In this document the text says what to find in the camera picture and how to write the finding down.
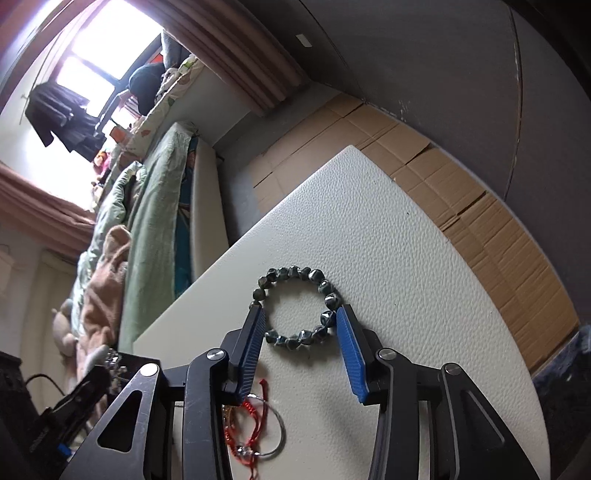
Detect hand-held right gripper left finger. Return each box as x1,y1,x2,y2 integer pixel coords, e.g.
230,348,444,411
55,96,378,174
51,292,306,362
59,305,267,480

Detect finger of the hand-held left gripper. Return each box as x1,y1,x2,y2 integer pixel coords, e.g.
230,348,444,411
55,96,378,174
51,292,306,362
45,366,112,432

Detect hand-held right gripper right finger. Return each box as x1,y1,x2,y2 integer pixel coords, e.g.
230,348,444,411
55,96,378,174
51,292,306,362
336,305,541,480

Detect silver chain jewelry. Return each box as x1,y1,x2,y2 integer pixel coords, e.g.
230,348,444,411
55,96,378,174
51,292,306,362
104,349,127,381

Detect dark green beaded bracelet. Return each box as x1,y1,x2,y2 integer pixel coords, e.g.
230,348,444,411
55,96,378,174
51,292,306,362
250,265,343,352

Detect beige stuffed toy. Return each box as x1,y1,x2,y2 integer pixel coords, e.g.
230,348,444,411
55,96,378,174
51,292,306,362
52,299,79,356

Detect silver bangle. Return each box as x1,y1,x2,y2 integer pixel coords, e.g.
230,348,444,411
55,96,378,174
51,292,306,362
240,394,287,459

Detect pink plush blanket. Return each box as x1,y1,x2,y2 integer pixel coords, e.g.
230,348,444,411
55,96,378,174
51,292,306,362
65,225,134,393

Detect white mattress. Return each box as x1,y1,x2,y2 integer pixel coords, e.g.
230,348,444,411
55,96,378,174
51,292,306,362
190,135,232,281

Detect pink curtain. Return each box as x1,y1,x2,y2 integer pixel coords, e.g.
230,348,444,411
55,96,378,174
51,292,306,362
150,0,309,117
0,161,98,259

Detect flattened cardboard sheet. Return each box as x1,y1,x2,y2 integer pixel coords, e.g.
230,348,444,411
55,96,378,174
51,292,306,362
248,92,580,376

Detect dark blue rug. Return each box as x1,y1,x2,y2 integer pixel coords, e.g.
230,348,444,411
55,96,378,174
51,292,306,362
531,323,591,480

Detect patterned white pillow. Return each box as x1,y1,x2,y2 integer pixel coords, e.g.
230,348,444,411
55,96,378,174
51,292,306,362
121,54,205,162

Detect hanging dark clothes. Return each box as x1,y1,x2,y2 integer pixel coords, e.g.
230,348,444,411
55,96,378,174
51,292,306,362
24,82,109,162

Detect dark cloth bundle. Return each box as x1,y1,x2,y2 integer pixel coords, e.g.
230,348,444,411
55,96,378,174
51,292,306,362
127,62,167,116

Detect window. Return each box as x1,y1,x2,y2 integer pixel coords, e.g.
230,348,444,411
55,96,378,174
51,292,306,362
28,0,169,139

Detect black cable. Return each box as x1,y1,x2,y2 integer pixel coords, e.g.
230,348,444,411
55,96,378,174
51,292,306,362
24,374,69,398

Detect red string bracelet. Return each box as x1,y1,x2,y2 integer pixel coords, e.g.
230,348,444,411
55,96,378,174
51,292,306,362
223,378,269,474

